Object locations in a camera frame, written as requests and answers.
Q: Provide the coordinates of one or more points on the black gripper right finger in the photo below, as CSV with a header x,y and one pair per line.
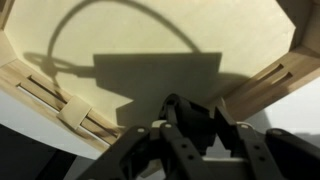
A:
x,y
266,156

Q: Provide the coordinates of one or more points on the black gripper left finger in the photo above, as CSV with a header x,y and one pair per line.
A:
x,y
140,150

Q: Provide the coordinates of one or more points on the black lumpy object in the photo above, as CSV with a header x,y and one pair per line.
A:
x,y
196,123

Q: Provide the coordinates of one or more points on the light wooden slotted tray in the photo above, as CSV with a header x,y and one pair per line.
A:
x,y
166,30

